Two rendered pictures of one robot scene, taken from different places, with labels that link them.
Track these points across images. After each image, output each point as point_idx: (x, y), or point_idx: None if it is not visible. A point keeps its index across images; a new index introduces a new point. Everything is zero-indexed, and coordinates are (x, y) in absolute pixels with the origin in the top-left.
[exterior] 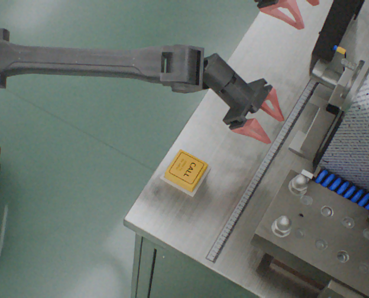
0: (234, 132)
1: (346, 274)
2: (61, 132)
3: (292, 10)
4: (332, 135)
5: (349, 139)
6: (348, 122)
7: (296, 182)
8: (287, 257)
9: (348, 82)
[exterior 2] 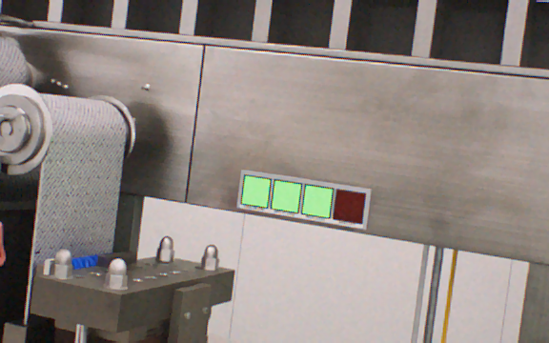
0: None
1: (171, 279)
2: None
3: None
4: None
5: (52, 184)
6: (49, 155)
7: (67, 255)
8: (144, 306)
9: (23, 115)
